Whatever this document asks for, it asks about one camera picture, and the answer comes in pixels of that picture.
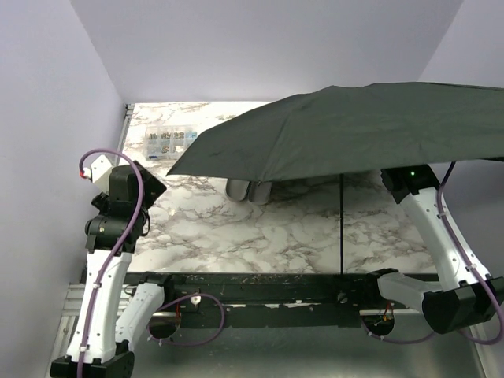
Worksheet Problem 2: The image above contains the clear plastic screw organizer box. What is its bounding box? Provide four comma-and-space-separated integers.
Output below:
143, 124, 198, 161

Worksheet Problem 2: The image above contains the black umbrella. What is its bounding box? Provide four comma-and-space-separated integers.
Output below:
169, 83, 503, 272

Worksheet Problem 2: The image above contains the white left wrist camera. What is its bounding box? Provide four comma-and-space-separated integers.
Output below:
80, 154, 114, 195

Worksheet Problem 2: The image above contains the aluminium front rail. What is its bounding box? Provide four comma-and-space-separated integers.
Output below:
62, 283, 136, 317

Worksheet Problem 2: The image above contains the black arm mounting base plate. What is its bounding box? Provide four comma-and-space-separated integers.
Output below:
129, 271, 410, 328

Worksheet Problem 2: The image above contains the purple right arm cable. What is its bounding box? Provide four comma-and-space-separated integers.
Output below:
436, 160, 504, 346

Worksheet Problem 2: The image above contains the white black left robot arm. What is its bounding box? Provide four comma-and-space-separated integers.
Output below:
49, 154, 172, 377

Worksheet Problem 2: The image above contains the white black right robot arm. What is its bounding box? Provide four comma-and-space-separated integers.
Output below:
376, 165, 503, 334

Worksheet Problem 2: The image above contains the beige zippered umbrella case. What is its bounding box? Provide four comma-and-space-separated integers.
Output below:
225, 179, 272, 205

